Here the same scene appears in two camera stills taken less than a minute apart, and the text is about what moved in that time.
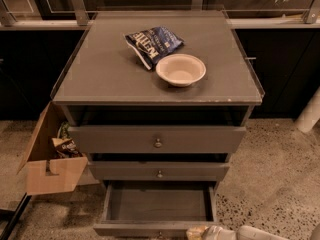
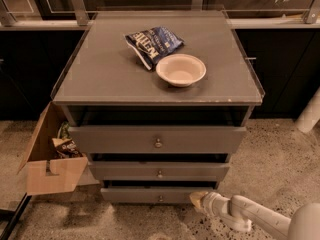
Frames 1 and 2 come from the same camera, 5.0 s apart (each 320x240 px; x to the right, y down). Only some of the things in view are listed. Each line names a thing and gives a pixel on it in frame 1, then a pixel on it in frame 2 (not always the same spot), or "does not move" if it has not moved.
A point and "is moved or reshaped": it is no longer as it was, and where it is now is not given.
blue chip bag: (149, 44) does not move
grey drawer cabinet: (157, 99) does not move
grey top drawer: (156, 139) does not move
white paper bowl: (181, 70) does not move
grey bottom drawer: (155, 209) is moved or reshaped
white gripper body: (218, 233) -> (212, 202)
